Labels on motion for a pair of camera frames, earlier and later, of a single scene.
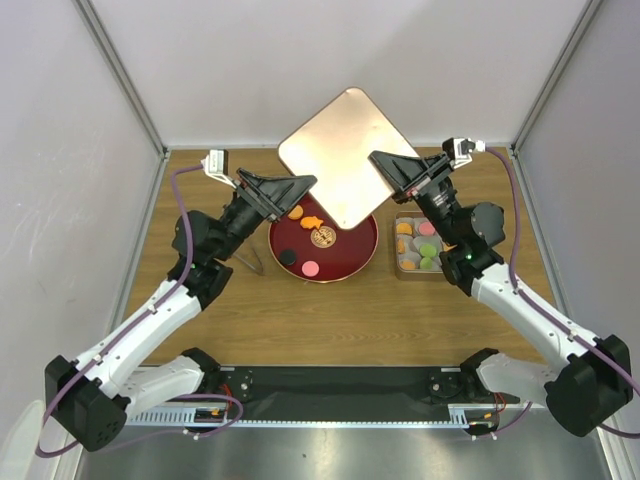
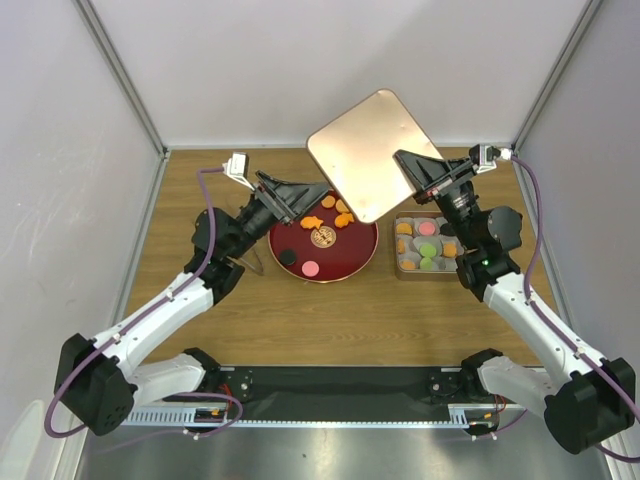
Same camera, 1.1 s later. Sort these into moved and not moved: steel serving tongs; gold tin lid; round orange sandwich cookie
Moved: gold tin lid
Not moved: round orange sandwich cookie; steel serving tongs
